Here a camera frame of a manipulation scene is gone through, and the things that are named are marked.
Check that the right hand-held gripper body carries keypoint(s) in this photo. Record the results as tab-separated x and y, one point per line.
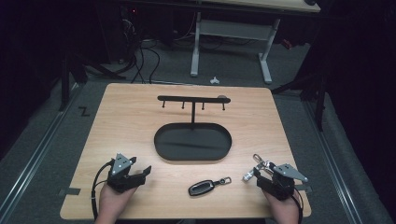
285	186

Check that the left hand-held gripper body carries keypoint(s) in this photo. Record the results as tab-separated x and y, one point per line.
120	182

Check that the black key holder with tray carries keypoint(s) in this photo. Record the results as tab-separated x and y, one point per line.
193	144

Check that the person's left hand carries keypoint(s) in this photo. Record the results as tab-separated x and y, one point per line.
110	203

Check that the person's right hand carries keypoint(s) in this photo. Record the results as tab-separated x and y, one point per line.
286	211

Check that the grey tape strip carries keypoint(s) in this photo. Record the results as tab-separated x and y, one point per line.
70	191
304	188

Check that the black car key fob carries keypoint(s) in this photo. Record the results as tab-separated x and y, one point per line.
200	188

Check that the black metal stand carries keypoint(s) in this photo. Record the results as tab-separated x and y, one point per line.
320	102

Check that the small white object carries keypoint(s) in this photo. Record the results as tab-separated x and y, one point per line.
214	81

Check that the white desk with metal legs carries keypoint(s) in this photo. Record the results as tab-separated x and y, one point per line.
233	29

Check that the metal floor rail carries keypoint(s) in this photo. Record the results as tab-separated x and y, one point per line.
37	146
333	161

